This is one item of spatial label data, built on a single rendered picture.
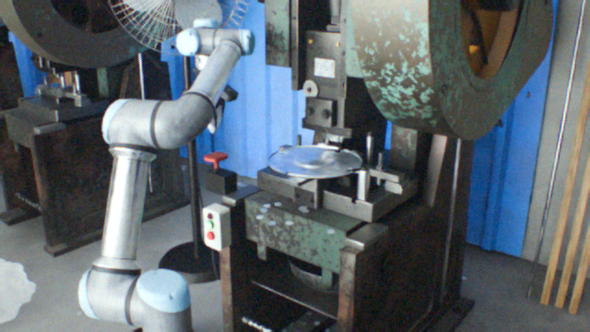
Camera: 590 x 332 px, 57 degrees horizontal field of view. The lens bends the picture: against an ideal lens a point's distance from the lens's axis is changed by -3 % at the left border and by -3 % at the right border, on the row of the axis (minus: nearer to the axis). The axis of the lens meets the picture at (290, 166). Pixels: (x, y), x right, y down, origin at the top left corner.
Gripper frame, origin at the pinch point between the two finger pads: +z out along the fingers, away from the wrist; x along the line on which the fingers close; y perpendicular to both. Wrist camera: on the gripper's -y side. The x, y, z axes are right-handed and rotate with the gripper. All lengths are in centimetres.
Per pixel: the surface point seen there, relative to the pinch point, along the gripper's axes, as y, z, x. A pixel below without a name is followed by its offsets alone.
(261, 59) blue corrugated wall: 96, 3, -132
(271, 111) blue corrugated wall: 91, 35, -135
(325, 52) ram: -33.4, -26.5, -14.5
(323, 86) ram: -32.6, -16.1, -14.4
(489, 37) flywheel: -73, -32, -41
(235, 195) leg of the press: -9.6, 20.5, 1.3
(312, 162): -34.4, 5.9, -7.2
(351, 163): -43.2, 6.5, -15.3
